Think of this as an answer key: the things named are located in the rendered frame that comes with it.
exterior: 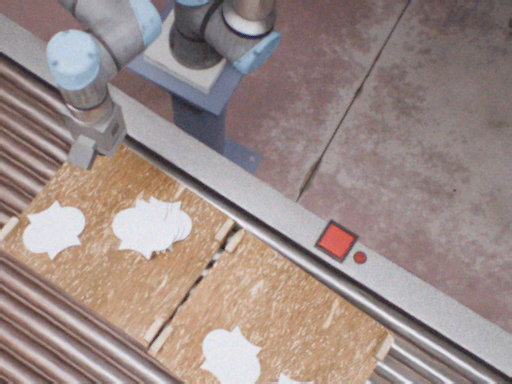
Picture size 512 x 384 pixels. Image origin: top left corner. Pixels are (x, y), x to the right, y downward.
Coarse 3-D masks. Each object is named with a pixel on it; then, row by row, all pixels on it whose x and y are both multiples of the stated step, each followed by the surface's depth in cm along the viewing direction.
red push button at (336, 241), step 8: (328, 232) 130; (336, 232) 130; (344, 232) 130; (328, 240) 129; (336, 240) 130; (344, 240) 130; (352, 240) 130; (328, 248) 129; (336, 248) 129; (344, 248) 129
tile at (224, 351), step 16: (208, 336) 121; (224, 336) 122; (240, 336) 122; (208, 352) 121; (224, 352) 121; (240, 352) 121; (256, 352) 121; (208, 368) 120; (224, 368) 120; (240, 368) 120; (256, 368) 120
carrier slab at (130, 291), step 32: (96, 160) 132; (128, 160) 132; (64, 192) 130; (96, 192) 130; (128, 192) 130; (160, 192) 131; (192, 192) 131; (96, 224) 128; (192, 224) 129; (32, 256) 126; (64, 256) 126; (96, 256) 126; (128, 256) 127; (160, 256) 127; (192, 256) 127; (64, 288) 124; (96, 288) 125; (128, 288) 125; (160, 288) 125; (128, 320) 123
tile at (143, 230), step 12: (120, 216) 125; (132, 216) 125; (144, 216) 125; (156, 216) 125; (120, 228) 124; (132, 228) 124; (144, 228) 124; (156, 228) 124; (168, 228) 124; (132, 240) 123; (144, 240) 124; (156, 240) 124; (168, 240) 124; (144, 252) 123
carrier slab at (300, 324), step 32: (224, 256) 127; (256, 256) 127; (224, 288) 125; (256, 288) 125; (288, 288) 126; (320, 288) 126; (192, 320) 123; (224, 320) 123; (256, 320) 124; (288, 320) 124; (320, 320) 124; (352, 320) 124; (160, 352) 121; (192, 352) 121; (288, 352) 122; (320, 352) 122; (352, 352) 122
